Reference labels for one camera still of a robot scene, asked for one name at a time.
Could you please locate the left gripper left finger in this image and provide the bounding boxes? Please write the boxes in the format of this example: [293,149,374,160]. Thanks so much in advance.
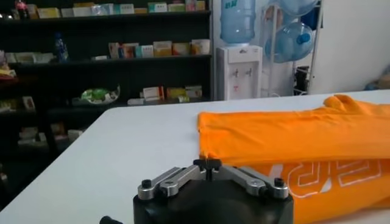
[136,158,211,201]

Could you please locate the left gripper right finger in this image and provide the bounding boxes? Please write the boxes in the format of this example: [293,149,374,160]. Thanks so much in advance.
[209,158,289,201]

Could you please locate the orange t-shirt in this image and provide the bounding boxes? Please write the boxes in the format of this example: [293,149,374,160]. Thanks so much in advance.
[197,93,390,224]

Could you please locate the grey blue clothes pile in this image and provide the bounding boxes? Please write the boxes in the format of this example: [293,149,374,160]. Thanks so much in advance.
[364,65,390,91]

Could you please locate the large white table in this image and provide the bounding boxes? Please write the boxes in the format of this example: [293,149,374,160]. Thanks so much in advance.
[0,89,390,224]

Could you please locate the green yellow box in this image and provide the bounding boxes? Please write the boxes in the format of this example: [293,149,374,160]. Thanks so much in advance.
[166,87,186,100]

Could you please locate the flat white box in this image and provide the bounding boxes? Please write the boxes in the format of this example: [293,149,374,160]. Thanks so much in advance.
[127,97,146,107]

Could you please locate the white red striped box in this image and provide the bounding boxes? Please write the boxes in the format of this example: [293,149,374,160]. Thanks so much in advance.
[142,86,165,101]

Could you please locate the white water dispenser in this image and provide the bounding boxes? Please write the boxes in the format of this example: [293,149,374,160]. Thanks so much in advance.
[215,44,264,101]

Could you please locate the white metal jug rack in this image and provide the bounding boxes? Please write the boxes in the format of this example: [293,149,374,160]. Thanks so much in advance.
[260,0,324,97]

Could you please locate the green white patterned bowl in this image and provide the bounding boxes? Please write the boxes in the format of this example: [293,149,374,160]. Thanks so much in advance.
[79,85,121,106]

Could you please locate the orange white medicine box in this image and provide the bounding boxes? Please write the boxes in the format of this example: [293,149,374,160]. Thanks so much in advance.
[172,42,191,57]

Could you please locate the white paper cup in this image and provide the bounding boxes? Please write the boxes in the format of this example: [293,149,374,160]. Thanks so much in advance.
[196,40,211,56]

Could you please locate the black shelf unit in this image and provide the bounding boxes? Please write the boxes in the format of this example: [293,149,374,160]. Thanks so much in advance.
[0,0,213,159]

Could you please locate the blue water jug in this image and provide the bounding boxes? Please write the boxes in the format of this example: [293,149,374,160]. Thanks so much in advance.
[219,0,257,46]
[264,21,315,64]
[268,0,319,18]

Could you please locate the green white medicine box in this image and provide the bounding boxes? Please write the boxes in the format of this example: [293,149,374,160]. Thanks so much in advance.
[167,2,186,13]
[147,2,168,13]

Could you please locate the dark blue bottle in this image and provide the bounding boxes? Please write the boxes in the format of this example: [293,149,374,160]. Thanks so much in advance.
[54,32,70,63]

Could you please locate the teal white medicine box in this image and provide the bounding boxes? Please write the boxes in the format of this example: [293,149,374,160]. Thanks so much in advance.
[113,3,135,15]

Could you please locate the white open tray box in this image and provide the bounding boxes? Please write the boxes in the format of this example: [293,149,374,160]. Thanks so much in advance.
[32,52,55,64]

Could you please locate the blue white medicine box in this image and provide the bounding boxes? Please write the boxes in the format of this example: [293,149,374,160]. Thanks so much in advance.
[91,3,114,16]

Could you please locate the yellow white paper packets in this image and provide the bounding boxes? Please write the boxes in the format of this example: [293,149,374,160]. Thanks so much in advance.
[0,62,18,80]

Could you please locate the yellow medicine box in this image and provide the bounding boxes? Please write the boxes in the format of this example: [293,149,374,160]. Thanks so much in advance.
[36,7,61,19]

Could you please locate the cola bottle red cap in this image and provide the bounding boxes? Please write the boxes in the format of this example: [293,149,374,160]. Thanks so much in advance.
[14,0,30,19]

